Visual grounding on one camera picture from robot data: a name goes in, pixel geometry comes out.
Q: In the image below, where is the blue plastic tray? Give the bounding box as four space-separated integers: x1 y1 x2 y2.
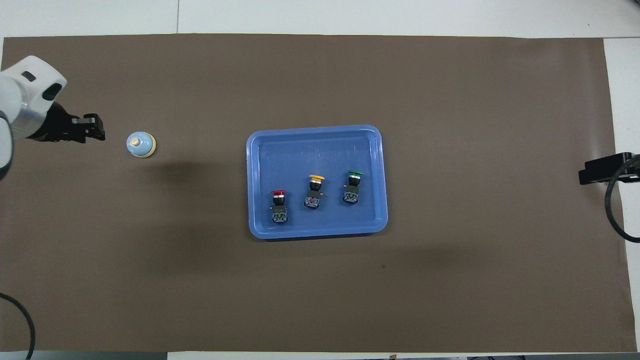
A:
245 124 389 240

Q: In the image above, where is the light blue service bell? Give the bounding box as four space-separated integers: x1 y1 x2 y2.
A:
125 131 157 159

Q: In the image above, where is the brown table mat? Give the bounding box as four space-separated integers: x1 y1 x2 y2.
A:
0 33 637 353

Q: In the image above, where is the yellow push button switch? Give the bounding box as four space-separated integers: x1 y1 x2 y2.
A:
303 174 326 210

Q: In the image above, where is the red push button switch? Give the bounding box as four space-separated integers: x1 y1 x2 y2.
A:
270 189 289 224

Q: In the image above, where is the green push button switch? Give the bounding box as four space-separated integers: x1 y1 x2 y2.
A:
342 170 364 205

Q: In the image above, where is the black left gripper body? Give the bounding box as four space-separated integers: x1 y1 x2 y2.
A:
30 102 86 144

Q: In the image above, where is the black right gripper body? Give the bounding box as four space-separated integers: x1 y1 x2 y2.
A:
586 151 640 184

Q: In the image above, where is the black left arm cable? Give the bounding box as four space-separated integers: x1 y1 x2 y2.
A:
0 292 36 360

